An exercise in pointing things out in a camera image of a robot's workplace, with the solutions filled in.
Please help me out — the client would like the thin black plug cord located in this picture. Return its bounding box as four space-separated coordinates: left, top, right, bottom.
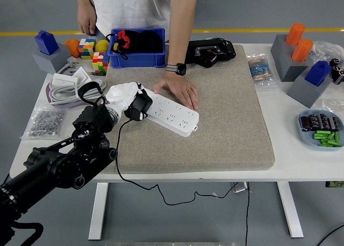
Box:
114 118 241 207

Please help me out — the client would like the black floor cable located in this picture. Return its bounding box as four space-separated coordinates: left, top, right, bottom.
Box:
316 223 344 246

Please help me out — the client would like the blue house-shaped block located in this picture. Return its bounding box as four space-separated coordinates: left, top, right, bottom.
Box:
34 30 60 55
304 60 333 87

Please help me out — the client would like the multicolour puzzle cube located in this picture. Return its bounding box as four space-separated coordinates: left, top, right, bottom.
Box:
92 52 110 74
77 38 97 60

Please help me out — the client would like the black device housing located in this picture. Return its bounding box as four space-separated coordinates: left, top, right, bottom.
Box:
185 38 237 68

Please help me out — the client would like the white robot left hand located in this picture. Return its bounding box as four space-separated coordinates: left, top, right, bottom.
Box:
105 81 149 122

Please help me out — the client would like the orange cylinder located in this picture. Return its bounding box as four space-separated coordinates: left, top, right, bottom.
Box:
285 23 306 46
291 38 314 63

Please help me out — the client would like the yellow ball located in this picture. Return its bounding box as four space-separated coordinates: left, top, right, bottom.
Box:
95 39 110 53

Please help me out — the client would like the person's torso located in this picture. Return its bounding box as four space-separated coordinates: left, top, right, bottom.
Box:
91 0 173 42

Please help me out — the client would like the person's left hand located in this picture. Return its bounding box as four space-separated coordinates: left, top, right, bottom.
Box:
153 72 199 110

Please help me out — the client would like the clear bag of resistors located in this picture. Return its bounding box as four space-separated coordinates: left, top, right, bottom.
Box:
246 54 277 88

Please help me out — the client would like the large clear plastic bag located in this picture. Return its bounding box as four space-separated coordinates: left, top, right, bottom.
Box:
309 40 344 67

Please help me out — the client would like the grey under-table box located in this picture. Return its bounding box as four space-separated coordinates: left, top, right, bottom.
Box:
230 181 248 194

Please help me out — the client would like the light blue tray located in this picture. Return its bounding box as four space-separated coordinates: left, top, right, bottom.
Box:
297 109 344 151

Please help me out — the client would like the person's right hand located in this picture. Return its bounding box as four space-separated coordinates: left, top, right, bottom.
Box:
77 11 97 36

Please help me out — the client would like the small clear plastic bag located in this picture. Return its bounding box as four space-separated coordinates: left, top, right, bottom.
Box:
321 99 344 114

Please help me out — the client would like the white three-pin plug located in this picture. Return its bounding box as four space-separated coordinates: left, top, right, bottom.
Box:
66 56 81 69

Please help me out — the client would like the black hanging cable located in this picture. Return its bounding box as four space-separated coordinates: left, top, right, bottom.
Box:
244 182 251 246

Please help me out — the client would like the blue plastic bin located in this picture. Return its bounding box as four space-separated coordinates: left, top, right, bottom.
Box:
107 27 167 69

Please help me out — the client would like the black wrist watch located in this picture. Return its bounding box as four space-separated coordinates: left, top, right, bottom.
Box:
165 63 187 76

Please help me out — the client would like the clear bag of metal nuts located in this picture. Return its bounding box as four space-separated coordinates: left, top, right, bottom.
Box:
20 106 68 141

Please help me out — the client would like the grey-brown mat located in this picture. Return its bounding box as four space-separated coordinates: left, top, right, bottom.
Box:
91 44 276 174

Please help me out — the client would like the grey one-hole block holder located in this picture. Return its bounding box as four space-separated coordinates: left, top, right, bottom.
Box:
286 67 334 109
31 44 73 74

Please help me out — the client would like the black plug adapter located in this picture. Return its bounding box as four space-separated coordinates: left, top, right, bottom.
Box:
130 91 153 121

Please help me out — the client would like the white wall switch plate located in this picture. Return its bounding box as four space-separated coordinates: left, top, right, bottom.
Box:
71 67 92 84
52 73 79 89

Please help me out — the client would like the white table leg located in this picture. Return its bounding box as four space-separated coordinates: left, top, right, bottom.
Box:
88 182 110 241
276 181 304 238

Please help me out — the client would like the black pouch with red trim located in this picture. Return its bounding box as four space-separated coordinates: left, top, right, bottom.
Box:
106 29 164 60

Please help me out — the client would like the grey two-hole block holder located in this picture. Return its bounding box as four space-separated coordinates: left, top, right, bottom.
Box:
270 34 315 83

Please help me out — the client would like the coiled white power cable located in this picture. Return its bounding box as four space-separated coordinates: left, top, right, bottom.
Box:
49 64 108 107

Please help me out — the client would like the white power strip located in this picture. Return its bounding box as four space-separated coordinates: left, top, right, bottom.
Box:
144 89 200 137

